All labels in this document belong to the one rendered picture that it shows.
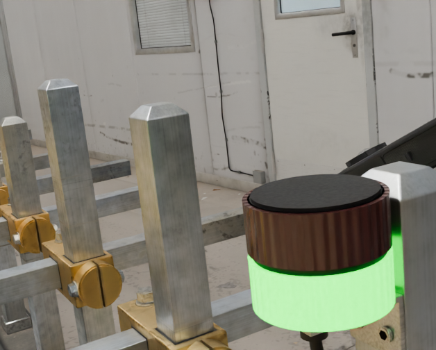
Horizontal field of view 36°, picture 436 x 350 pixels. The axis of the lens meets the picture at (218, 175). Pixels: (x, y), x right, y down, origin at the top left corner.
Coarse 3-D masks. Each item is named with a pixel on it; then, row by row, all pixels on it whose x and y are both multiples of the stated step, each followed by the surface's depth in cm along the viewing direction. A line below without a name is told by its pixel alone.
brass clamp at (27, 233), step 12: (0, 216) 103; (12, 216) 97; (36, 216) 96; (48, 216) 97; (12, 228) 96; (24, 228) 93; (36, 228) 95; (48, 228) 95; (12, 240) 98; (24, 240) 94; (36, 240) 94; (48, 240) 95; (24, 252) 96; (36, 252) 95
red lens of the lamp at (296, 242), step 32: (384, 192) 27; (256, 224) 26; (288, 224) 25; (320, 224) 25; (352, 224) 25; (384, 224) 26; (256, 256) 27; (288, 256) 26; (320, 256) 25; (352, 256) 25
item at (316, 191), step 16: (304, 176) 30; (320, 176) 30; (336, 176) 29; (352, 176) 29; (256, 192) 28; (272, 192) 28; (288, 192) 28; (304, 192) 27; (320, 192) 27; (336, 192) 27; (352, 192) 27; (368, 192) 26; (272, 208) 26; (288, 208) 25; (304, 208) 25; (320, 208) 25; (336, 208) 25; (384, 256) 27; (288, 272) 26; (304, 272) 26; (320, 272) 26; (336, 272) 26; (400, 304) 29; (384, 320) 30; (400, 320) 29; (304, 336) 28; (320, 336) 28; (352, 336) 32; (368, 336) 31; (384, 336) 30; (400, 336) 29
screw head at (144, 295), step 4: (140, 288) 62; (144, 288) 61; (148, 288) 61; (136, 292) 61; (140, 292) 61; (144, 292) 60; (148, 292) 61; (152, 292) 61; (140, 296) 61; (144, 296) 60; (148, 296) 61; (152, 296) 61; (140, 300) 61; (144, 300) 60; (148, 300) 61; (152, 300) 61; (140, 304) 61; (144, 304) 60; (148, 304) 60; (152, 304) 61
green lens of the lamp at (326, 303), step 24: (384, 264) 26; (264, 288) 27; (288, 288) 26; (312, 288) 26; (336, 288) 25; (360, 288) 26; (384, 288) 26; (264, 312) 27; (288, 312) 26; (312, 312) 26; (336, 312) 26; (360, 312) 26; (384, 312) 27
